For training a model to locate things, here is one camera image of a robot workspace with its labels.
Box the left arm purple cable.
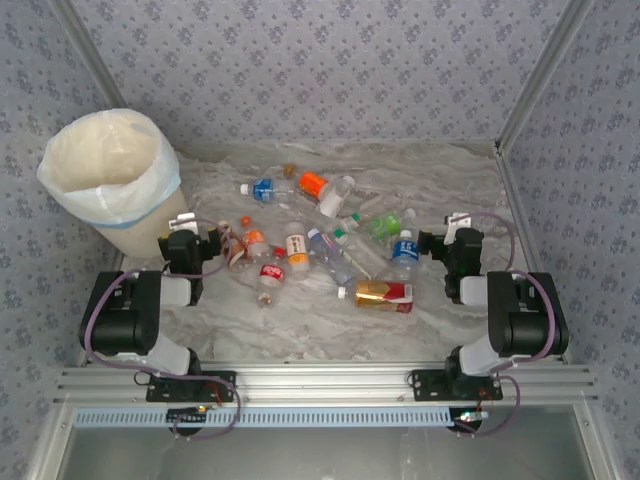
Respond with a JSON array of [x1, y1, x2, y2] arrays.
[[82, 217, 242, 442]]

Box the red label cola bottle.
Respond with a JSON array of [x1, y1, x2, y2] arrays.
[[255, 247, 287, 309]]

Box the brown label plastic bottle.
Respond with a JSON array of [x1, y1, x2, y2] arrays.
[[218, 219, 251, 274]]

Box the red gold label bottle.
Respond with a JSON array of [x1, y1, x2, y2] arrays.
[[337, 279, 416, 315]]

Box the aluminium frame beam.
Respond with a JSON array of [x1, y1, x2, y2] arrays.
[[54, 363, 599, 406]]

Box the small black circuit board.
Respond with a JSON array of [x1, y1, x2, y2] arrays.
[[166, 407, 210, 424], [449, 408, 489, 427]]

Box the bluish clear plastic bottle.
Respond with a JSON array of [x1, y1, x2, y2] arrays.
[[307, 227, 359, 289]]

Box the grey slotted cable duct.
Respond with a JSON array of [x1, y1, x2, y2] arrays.
[[74, 407, 454, 429]]

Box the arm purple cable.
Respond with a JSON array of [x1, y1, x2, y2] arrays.
[[82, 217, 242, 442], [457, 210, 557, 440]]

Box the grey metal shelf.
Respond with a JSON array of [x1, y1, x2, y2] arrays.
[[29, 404, 616, 480]]

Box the clear bottle green cap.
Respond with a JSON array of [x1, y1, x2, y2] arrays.
[[332, 227, 391, 281]]

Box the cream plastic bin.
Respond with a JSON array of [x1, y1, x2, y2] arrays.
[[99, 183, 189, 259]]

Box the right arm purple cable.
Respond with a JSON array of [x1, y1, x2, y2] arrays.
[[457, 210, 557, 440]]

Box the aluminium frame post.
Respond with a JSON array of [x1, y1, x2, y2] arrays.
[[48, 0, 130, 110], [493, 0, 597, 149]]

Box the white plastic bin liner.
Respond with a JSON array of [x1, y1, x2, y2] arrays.
[[37, 108, 180, 231]]

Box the green label plastic bottle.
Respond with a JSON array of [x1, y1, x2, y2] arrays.
[[349, 207, 417, 241]]

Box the orange label brown cap bottle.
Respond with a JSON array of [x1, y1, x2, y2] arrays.
[[283, 163, 334, 201]]

